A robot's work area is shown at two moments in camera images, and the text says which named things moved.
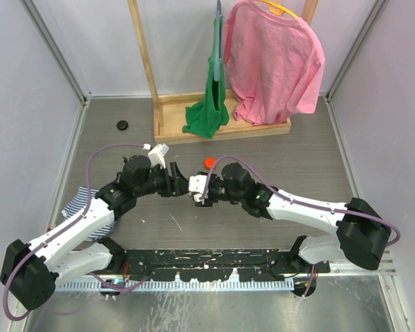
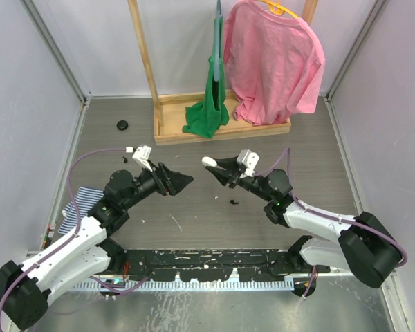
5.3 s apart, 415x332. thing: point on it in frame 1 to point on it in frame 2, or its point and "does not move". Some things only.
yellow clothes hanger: (278, 9) does not move
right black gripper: (208, 199) to (223, 176)
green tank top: (203, 117) does not move
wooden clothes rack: (173, 111) does not move
